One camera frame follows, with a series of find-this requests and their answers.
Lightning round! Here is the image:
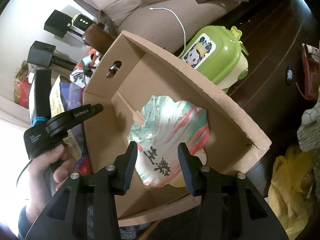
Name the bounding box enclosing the green portable radio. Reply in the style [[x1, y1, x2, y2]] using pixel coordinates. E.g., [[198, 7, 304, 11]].
[[72, 14, 95, 31]]

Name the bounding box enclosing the white charging cable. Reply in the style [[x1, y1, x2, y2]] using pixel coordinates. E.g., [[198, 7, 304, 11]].
[[149, 6, 187, 55]]

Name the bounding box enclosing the green cartoon lunchbox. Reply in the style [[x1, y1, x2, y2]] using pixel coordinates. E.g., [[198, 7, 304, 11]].
[[180, 25, 248, 93]]

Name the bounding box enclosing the left black speaker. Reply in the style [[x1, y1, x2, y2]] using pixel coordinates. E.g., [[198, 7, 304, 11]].
[[27, 41, 56, 68]]

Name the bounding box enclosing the painted paper hand fan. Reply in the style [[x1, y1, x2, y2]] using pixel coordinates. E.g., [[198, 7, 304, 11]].
[[112, 92, 210, 188]]

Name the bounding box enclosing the person's left hand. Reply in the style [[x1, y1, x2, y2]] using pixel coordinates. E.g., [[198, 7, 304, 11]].
[[25, 144, 78, 223]]

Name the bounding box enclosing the yellow plaid tablecloth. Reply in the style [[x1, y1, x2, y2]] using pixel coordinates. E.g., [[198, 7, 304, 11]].
[[49, 75, 82, 161]]

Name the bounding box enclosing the large cardboard box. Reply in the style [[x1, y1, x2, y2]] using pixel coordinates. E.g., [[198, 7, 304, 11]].
[[83, 31, 271, 226]]

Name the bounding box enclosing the brown paper bag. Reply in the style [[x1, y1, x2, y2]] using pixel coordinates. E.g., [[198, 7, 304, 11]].
[[13, 60, 29, 104]]

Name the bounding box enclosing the brown sofa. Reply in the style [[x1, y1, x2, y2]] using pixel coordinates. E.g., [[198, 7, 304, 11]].
[[73, 0, 240, 53]]

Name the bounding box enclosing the red tea gift bag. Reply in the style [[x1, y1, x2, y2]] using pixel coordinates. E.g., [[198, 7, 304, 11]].
[[18, 77, 31, 109]]

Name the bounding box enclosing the black speaker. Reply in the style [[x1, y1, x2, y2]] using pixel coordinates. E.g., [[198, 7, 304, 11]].
[[44, 10, 72, 38], [27, 41, 56, 68]]

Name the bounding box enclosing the right black speaker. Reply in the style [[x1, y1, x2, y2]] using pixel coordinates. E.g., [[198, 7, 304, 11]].
[[44, 10, 72, 38]]

